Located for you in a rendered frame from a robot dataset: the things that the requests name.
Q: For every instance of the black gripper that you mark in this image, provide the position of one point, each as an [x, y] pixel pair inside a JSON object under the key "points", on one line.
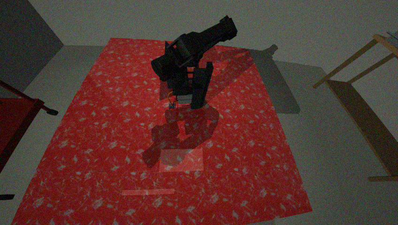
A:
{"points": [[180, 88]]}

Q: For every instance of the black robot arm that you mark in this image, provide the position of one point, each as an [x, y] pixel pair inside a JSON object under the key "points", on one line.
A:
{"points": [[192, 46]]}

